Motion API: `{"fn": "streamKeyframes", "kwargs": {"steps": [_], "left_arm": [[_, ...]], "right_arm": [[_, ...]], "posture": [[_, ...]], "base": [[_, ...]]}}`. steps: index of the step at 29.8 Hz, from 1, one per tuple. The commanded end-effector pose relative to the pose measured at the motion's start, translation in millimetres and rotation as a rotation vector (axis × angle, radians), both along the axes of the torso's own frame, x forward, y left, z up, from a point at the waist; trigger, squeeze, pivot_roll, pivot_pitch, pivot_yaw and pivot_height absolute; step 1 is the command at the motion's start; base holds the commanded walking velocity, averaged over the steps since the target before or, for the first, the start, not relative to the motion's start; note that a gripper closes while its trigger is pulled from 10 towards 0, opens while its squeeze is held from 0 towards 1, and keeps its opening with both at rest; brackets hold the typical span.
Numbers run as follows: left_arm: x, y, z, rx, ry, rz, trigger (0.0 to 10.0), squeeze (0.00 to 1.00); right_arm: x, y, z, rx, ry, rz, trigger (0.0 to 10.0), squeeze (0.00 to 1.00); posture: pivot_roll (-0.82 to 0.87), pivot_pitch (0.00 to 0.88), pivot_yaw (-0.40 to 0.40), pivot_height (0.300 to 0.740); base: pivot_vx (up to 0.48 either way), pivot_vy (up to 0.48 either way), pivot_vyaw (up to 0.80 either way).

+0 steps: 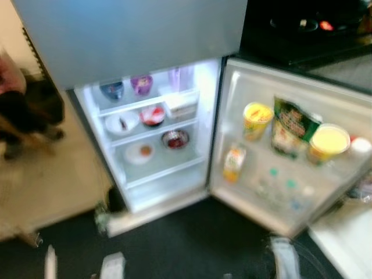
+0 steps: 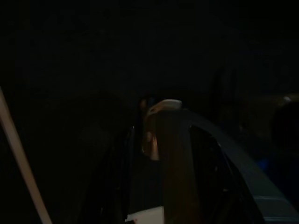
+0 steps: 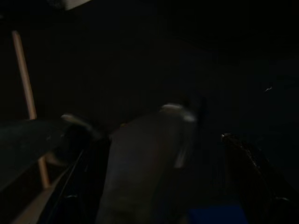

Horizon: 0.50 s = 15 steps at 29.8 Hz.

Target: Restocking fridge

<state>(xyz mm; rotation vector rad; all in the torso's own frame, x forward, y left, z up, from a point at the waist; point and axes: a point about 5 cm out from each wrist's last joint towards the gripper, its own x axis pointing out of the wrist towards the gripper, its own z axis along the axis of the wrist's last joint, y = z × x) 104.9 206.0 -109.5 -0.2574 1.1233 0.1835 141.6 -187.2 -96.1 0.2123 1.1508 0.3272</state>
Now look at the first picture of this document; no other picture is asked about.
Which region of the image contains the white round plate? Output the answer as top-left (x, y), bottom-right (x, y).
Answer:
top-left (124, 142), bottom-right (156, 166)
top-left (105, 110), bottom-right (140, 136)

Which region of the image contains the grey lower fridge door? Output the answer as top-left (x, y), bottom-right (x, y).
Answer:
top-left (209, 57), bottom-right (372, 239)

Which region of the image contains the grey two-door fridge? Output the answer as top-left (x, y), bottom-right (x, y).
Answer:
top-left (12, 0), bottom-right (372, 239)

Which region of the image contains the white plastic bottle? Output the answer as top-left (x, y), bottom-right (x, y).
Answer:
top-left (350, 137), bottom-right (372, 158)

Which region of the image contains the open yellow cup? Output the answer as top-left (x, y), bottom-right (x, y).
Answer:
top-left (307, 123), bottom-right (351, 166)

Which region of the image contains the green snack bag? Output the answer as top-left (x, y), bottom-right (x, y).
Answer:
top-left (270, 96), bottom-right (321, 159)

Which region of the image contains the clear bottle green cap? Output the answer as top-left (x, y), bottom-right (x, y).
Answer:
top-left (263, 167), bottom-right (284, 201)
top-left (282, 179), bottom-right (302, 213)

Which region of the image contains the grey black-topped kitchen counter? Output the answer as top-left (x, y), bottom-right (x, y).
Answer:
top-left (241, 0), bottom-right (372, 94)

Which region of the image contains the orange juice carton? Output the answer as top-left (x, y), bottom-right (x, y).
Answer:
top-left (223, 144), bottom-right (247, 184)

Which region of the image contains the white plastic food box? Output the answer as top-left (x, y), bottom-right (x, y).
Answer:
top-left (164, 93), bottom-right (200, 121)

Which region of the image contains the dark bowl with red food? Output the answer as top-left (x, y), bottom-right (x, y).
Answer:
top-left (162, 129), bottom-right (190, 150)

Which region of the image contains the pale purple tumbler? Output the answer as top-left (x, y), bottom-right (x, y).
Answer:
top-left (167, 67), bottom-right (182, 94)

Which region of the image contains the black floor mat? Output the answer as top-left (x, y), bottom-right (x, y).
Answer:
top-left (0, 198), bottom-right (355, 279)

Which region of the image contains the red-lidded bowl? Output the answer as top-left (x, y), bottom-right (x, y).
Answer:
top-left (139, 105), bottom-right (166, 127)

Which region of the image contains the purple bowl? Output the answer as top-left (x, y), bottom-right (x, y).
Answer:
top-left (130, 76), bottom-right (153, 96)

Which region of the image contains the blue bowl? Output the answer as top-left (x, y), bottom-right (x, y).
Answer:
top-left (99, 81), bottom-right (125, 102)

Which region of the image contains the white floor tape strip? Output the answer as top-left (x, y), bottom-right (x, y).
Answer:
top-left (45, 245), bottom-right (57, 279)

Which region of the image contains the person in dark clothes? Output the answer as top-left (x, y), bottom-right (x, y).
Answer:
top-left (0, 49), bottom-right (65, 160)

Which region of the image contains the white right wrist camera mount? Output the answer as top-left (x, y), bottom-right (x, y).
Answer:
top-left (272, 237), bottom-right (302, 279)

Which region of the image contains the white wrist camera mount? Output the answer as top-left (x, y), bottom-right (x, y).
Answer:
top-left (272, 237), bottom-right (302, 279)
top-left (100, 253), bottom-right (126, 279)

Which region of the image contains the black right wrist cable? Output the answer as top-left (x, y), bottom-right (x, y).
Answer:
top-left (264, 232), bottom-right (326, 279)

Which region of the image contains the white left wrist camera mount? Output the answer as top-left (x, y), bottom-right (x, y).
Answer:
top-left (100, 253), bottom-right (126, 279)

